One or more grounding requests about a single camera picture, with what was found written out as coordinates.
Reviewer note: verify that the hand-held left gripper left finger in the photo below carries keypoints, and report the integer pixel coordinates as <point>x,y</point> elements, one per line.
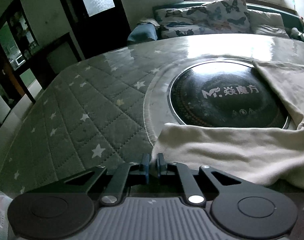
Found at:
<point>146,166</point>

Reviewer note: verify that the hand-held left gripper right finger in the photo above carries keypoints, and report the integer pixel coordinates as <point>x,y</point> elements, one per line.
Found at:
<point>159,166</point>

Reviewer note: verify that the cream sweatshirt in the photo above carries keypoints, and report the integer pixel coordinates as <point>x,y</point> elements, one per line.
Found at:
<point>217,150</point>

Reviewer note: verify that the round black induction cooktop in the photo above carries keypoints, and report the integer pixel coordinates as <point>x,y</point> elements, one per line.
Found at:
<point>217,105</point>

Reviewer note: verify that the green quilted star tablecloth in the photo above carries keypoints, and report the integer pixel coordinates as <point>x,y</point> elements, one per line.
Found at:
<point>79,105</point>

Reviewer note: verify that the blue cloth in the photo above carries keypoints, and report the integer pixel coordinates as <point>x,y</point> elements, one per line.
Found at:
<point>142,33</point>

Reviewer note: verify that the white crumpled cloth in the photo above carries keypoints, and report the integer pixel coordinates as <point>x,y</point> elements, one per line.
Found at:
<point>149,22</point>

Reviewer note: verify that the dark door with frosted glass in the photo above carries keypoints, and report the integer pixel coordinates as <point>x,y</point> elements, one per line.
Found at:
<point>109,25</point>

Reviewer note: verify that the white microwave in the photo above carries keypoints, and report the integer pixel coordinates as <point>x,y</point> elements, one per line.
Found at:
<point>19,60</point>

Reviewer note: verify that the dark wooden shelf cabinet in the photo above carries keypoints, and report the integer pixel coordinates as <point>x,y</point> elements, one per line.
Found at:
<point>6,62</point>

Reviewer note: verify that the beige cushion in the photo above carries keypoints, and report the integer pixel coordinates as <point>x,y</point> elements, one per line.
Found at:
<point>264,20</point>

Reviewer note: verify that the white grey plush toy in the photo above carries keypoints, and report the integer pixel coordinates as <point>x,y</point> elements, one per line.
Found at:
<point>297,32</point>

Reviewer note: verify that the teal sofa bench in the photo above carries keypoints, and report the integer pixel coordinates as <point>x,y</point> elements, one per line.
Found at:
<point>290,20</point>

